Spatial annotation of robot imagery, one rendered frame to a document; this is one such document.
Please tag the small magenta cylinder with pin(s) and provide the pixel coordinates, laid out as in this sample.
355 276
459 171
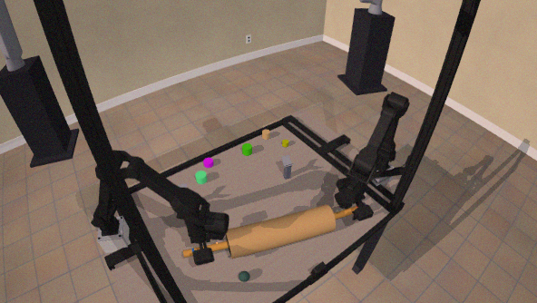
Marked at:
208 162

